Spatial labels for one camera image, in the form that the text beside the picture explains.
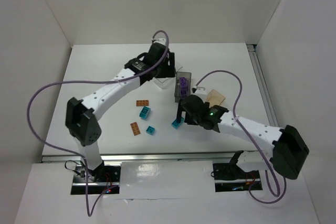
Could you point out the teal lego brick square large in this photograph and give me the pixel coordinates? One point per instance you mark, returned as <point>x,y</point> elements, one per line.
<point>145,112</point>

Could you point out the purple lego brick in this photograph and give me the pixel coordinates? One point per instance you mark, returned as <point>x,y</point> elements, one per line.
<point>182,79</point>
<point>184,85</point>

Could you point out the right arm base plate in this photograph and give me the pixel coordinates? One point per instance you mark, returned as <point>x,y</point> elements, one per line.
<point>229,178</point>

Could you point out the teal lego brick small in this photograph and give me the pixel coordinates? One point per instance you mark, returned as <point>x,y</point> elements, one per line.
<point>150,130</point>

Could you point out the aluminium side rail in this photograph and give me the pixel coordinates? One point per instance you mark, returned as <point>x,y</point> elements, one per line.
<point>262,85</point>

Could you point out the clear plastic container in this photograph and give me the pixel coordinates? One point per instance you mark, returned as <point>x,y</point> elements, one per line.
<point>163,83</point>

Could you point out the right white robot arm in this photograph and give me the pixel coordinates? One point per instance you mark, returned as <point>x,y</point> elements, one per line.
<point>284,147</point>

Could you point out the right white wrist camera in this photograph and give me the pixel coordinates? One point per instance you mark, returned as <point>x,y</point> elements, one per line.
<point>201,92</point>

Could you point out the teal lego brick long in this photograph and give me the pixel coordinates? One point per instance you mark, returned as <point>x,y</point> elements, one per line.
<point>176,124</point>

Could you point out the grey smoked plastic container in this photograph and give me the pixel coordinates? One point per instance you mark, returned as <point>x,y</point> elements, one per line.
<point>177,95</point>

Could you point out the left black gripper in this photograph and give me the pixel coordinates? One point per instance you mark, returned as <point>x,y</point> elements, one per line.
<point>169,64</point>

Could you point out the amber plastic container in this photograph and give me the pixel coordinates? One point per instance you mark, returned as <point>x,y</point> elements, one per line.
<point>215,98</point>

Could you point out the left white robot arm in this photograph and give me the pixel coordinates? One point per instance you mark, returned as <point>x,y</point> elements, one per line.
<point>82,116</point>

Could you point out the purple lego wedge piece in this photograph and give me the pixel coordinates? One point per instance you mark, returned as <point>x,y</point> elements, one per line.
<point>183,93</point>

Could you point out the orange lego brick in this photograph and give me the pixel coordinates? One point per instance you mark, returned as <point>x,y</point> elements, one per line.
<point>135,128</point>
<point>142,102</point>

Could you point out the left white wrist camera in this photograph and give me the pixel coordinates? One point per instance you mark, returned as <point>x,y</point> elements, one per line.
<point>161,41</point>

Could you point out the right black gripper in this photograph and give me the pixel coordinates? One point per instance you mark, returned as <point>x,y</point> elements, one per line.
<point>182,111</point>

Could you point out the aluminium front rail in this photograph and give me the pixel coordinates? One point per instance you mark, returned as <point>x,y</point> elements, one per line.
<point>212,156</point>

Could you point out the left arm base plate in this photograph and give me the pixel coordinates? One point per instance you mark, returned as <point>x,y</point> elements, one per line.
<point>110,179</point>

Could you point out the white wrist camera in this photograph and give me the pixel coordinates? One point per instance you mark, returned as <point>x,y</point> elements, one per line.
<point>161,41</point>
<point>201,92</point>

